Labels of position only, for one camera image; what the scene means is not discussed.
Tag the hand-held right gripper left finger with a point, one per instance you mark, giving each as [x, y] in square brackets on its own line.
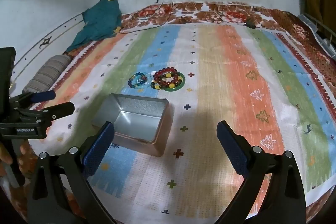
[98, 150]

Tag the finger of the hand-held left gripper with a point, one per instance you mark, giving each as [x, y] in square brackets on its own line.
[61, 109]
[43, 95]

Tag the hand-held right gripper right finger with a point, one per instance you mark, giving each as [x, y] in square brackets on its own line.
[233, 150]

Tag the silver metal tin box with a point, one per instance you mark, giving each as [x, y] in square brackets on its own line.
[141, 108]

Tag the person's left hand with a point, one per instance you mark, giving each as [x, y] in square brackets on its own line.
[5, 157]

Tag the striped grey rolled pillow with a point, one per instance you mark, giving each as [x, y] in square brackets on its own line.
[48, 73]

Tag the colourful striped mat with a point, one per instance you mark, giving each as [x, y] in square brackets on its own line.
[225, 82]

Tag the green bangle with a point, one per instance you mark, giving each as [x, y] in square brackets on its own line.
[181, 86]

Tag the teal cloth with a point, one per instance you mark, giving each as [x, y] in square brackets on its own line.
[101, 19]

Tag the small black device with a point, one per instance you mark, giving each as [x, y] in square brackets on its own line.
[250, 24]

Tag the clear plastic container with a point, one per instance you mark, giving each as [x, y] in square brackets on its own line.
[319, 32]

